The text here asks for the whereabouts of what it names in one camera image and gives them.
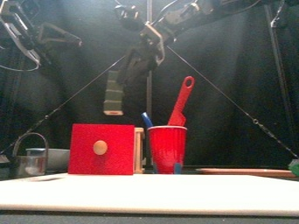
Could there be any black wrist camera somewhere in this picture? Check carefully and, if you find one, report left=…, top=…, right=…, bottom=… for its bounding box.
left=113, top=3, right=148, bottom=32

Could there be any diagonal brace wire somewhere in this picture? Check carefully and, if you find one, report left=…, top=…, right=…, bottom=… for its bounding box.
left=165, top=45, right=299, bottom=160
left=0, top=55, right=126, bottom=156

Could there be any slanted metal frame post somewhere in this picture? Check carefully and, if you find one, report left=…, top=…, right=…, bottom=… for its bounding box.
left=263, top=3, right=297, bottom=141

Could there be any green toy item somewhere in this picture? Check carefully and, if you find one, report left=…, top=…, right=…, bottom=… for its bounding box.
left=287, top=158, right=299, bottom=178

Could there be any red wooden box with knob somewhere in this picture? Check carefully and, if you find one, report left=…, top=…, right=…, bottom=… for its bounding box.
left=66, top=122, right=145, bottom=176

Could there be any flat wooden board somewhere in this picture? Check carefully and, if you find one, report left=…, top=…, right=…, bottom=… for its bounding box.
left=195, top=167, right=297, bottom=179

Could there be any blue handled utensil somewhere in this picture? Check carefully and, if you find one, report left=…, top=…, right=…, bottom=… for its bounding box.
left=140, top=111, right=154, bottom=130

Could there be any clear jar with metal handle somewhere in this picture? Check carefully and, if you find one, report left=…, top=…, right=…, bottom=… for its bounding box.
left=10, top=132, right=50, bottom=178

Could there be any vertical metal frame pole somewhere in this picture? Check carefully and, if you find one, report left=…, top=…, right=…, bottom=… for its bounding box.
left=145, top=0, right=154, bottom=168

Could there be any white cutting board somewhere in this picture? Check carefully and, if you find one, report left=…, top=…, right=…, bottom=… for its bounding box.
left=0, top=172, right=299, bottom=218

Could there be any red plastic cup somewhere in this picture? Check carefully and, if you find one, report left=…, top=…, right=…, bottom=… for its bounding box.
left=145, top=125, right=189, bottom=175

